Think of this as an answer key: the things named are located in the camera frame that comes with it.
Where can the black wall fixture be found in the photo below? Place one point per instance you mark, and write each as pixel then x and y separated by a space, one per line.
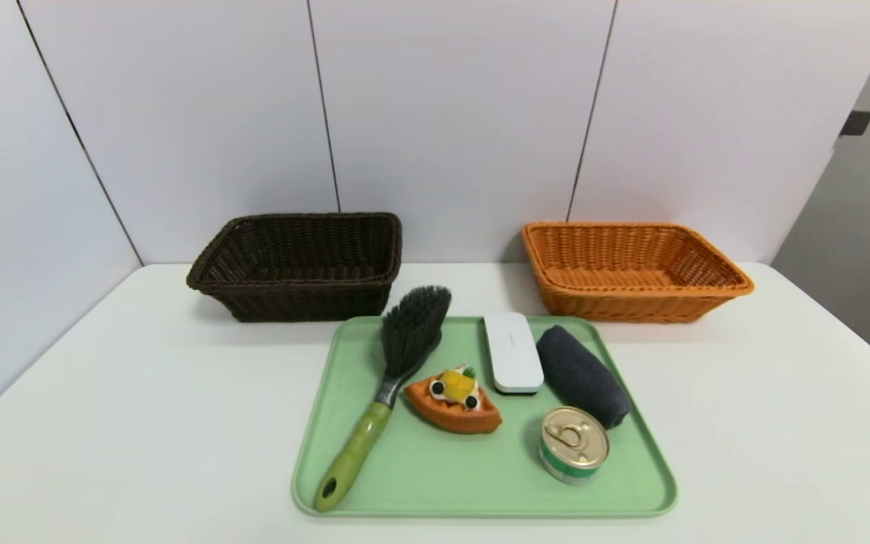
pixel 856 122

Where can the dark blue rolled towel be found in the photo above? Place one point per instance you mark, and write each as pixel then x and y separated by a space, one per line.
pixel 582 374

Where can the orange toy fruit tart slice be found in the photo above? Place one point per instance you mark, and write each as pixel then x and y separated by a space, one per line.
pixel 454 412

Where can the white rectangular board eraser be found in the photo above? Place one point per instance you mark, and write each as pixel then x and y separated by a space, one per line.
pixel 514 355

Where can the light green plastic tray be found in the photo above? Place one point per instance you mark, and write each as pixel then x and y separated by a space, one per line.
pixel 465 476

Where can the dark brown wicker basket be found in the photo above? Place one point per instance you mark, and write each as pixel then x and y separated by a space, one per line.
pixel 291 295

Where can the orange wicker basket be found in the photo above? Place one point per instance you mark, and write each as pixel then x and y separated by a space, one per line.
pixel 631 298

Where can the gold lid tin can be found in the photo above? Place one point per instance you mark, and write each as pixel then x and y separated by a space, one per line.
pixel 575 442

